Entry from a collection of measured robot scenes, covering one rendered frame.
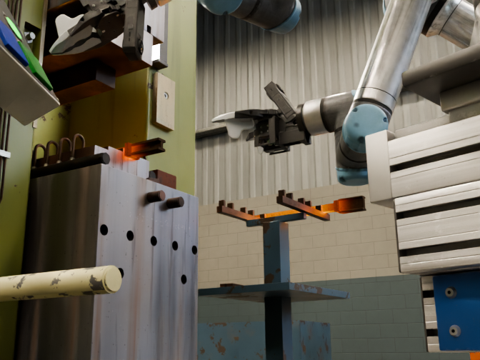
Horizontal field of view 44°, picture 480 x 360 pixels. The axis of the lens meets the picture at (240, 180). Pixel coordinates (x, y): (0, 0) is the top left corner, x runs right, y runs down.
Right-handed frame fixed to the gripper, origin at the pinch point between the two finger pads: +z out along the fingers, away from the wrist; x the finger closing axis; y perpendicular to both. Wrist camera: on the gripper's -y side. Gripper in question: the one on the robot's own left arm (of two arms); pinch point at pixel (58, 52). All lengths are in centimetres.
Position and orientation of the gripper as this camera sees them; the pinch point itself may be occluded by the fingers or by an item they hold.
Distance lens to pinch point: 115.3
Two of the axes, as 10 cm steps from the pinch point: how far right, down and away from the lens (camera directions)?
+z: -8.6, 5.2, -0.5
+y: -5.1, -8.1, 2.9
